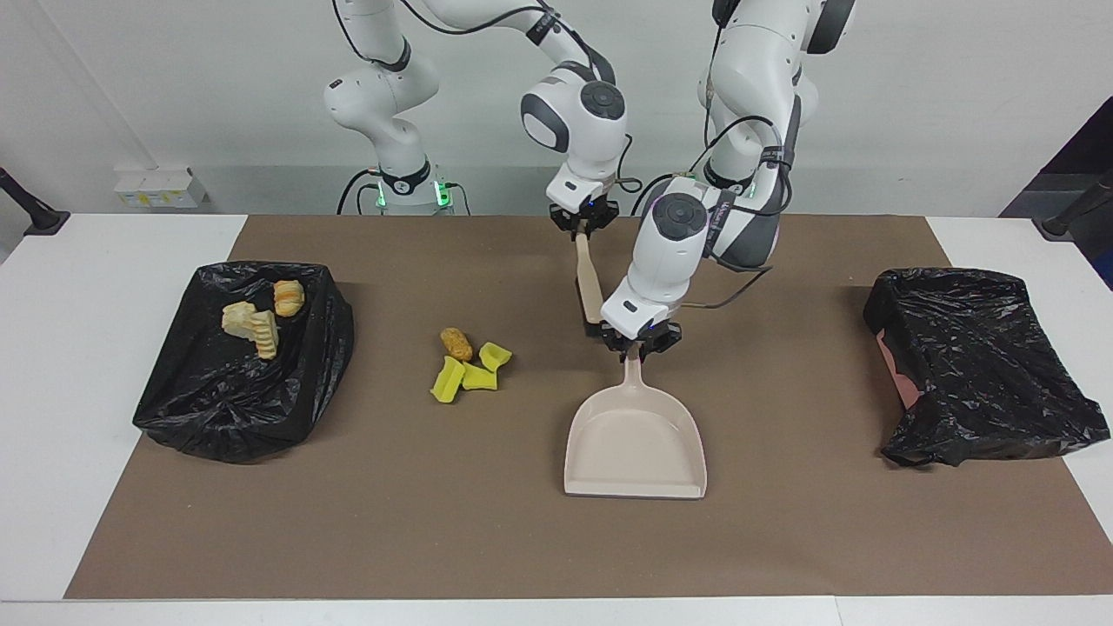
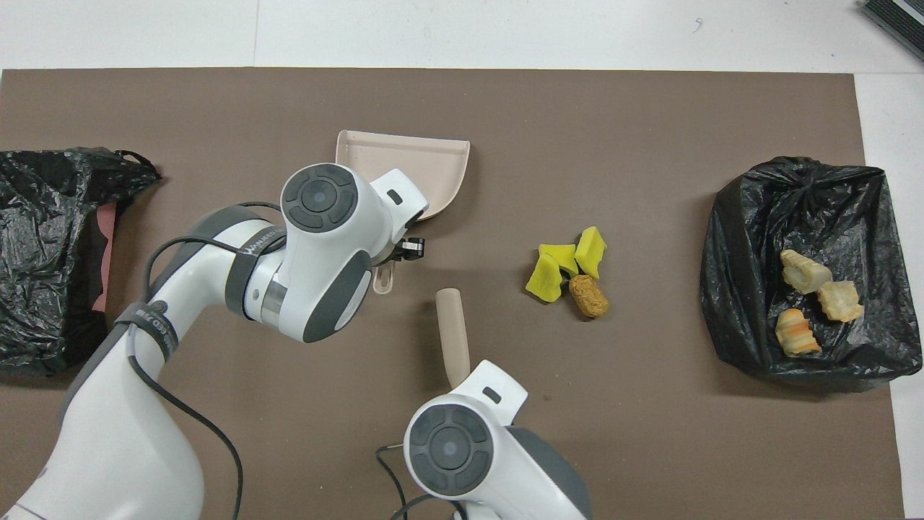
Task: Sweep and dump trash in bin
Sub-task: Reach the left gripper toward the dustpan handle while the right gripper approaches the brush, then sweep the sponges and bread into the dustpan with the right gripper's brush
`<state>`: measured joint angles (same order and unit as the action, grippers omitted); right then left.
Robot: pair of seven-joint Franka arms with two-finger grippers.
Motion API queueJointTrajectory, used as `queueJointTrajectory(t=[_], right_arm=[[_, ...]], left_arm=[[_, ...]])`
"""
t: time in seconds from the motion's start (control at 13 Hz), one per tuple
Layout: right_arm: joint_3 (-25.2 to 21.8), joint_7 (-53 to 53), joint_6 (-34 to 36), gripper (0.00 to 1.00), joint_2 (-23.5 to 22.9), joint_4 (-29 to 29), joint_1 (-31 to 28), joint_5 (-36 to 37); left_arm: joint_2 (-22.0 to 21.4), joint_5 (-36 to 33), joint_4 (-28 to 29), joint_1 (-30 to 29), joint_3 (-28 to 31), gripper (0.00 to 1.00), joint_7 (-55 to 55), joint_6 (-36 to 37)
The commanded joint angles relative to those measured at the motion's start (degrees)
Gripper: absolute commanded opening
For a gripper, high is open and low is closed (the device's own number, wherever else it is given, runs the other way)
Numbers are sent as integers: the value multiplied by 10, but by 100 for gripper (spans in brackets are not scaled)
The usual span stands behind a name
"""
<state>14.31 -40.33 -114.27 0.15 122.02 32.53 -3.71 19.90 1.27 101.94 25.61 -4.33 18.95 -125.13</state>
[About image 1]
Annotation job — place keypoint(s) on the pink plastic bin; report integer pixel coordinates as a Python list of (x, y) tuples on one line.
[(896, 365)]

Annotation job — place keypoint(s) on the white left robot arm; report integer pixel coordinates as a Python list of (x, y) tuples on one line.
[(669, 252)]

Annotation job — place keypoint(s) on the brown fried nugget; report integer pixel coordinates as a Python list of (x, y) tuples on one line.
[(456, 344)]

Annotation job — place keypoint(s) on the black trash bag bin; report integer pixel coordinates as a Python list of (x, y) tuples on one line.
[(243, 391)]

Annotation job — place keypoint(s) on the black bag over pink bin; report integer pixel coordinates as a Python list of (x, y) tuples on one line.
[(991, 374)]

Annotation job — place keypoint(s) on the dark panel furniture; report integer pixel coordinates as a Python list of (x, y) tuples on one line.
[(1083, 143)]

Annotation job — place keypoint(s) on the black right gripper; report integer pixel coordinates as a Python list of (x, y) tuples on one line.
[(584, 209)]

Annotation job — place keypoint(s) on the yellow sponge piece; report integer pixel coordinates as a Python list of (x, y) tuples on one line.
[(496, 356), (448, 381), (479, 377)]

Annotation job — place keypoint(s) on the white wall socket box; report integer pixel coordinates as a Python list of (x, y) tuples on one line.
[(165, 189)]

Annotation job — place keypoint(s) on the beige plastic dustpan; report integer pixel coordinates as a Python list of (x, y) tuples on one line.
[(635, 448)]

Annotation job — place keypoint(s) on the brown table mat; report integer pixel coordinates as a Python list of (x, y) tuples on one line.
[(556, 539)]

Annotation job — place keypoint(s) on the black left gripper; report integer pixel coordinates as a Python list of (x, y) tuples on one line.
[(643, 333)]

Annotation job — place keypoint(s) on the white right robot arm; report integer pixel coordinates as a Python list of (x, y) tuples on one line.
[(583, 122)]

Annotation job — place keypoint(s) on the beige brush with black bristles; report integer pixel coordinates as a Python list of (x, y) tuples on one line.
[(589, 278)]

